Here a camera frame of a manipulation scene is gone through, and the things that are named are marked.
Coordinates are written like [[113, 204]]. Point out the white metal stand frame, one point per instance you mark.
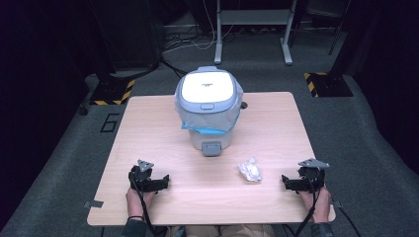
[[253, 19]]

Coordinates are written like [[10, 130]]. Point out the black yellow striped base plate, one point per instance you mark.
[[327, 85], [112, 91]]

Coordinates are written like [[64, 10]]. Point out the person's left hand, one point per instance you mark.
[[136, 200]]

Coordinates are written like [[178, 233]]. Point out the white pedal trash can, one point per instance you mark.
[[207, 87]]

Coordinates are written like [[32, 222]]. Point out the black caster wheel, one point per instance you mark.
[[83, 110]]

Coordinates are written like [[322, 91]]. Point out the white paper wad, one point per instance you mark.
[[250, 170]]

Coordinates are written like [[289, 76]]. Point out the black wristband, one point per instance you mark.
[[135, 217]]

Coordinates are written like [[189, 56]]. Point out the grey tape strip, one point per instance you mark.
[[93, 204]]

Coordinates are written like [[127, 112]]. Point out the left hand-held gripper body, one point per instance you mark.
[[141, 174]]

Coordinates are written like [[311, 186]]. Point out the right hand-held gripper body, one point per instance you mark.
[[313, 174]]

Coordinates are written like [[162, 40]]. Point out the person's right hand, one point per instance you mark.
[[318, 204]]

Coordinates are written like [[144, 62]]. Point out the dark round table grommet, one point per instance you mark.
[[243, 105]]

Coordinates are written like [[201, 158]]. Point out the black cabinet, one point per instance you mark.
[[128, 31]]

